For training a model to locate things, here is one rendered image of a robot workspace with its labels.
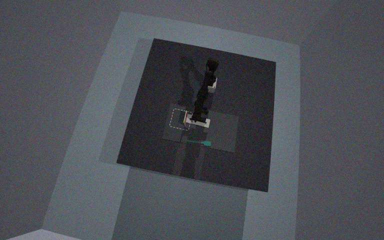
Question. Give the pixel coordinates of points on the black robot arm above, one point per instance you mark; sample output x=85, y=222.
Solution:
x=209, y=80

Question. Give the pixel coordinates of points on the dark grey flat mat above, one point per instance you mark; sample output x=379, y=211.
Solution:
x=221, y=132

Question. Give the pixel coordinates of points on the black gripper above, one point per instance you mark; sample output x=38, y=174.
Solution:
x=197, y=113

